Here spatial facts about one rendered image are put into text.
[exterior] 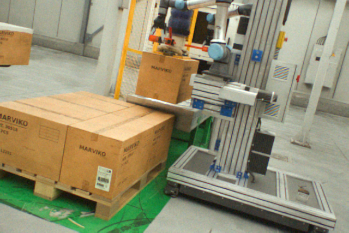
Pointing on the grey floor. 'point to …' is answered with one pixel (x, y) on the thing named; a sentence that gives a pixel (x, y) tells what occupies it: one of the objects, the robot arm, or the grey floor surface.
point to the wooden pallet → (55, 190)
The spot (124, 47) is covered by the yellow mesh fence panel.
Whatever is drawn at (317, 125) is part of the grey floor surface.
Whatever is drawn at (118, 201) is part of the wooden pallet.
